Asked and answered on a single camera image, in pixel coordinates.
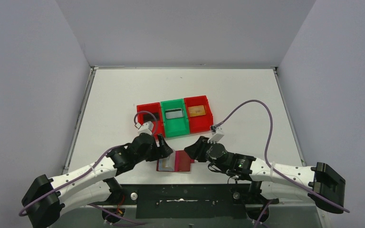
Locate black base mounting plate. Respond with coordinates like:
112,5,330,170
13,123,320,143
89,184,281,220

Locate aluminium table edge rail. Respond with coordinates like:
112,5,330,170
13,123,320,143
62,66,98,174

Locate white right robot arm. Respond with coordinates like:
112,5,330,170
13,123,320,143
184,136,348,214

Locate red plastic bin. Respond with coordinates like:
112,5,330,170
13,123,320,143
184,95,213,134
136,102,166,139

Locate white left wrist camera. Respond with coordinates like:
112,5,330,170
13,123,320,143
135,122,154,135

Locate gold card in bin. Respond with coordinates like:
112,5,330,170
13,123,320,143
188,105,206,118

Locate green plastic bin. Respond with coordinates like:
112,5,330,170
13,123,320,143
160,99,190,138

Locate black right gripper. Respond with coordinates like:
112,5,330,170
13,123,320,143
185,136,229,172

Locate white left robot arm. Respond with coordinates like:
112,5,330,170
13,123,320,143
19,133,174,228

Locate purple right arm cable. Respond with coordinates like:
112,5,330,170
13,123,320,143
211,99,351,228

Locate black card in bin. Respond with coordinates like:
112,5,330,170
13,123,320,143
143,113,160,123

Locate silver card in bin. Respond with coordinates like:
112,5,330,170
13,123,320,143
164,108,184,119

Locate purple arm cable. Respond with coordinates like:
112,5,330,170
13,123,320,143
18,111,160,227
211,99,351,228

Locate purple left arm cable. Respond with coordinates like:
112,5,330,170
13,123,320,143
18,111,160,227

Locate red leather card holder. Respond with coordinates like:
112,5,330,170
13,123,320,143
167,150,195,172

